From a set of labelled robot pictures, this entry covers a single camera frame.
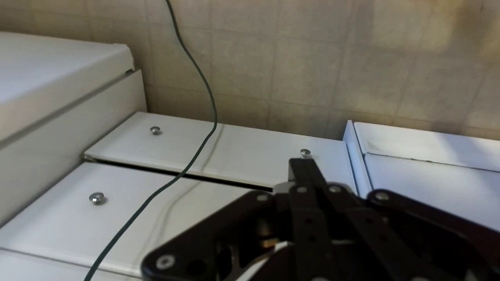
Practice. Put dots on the silver drawer knob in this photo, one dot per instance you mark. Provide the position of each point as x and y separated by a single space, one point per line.
98 198

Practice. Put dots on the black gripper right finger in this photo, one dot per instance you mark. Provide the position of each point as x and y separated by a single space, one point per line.
412 241

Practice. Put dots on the white kitchen drawer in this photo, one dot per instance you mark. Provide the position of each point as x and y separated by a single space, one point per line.
60 234

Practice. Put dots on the white lower drawer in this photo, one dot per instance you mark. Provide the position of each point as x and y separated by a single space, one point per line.
234 153

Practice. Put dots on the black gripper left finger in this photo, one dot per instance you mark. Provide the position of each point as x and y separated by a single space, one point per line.
323 239

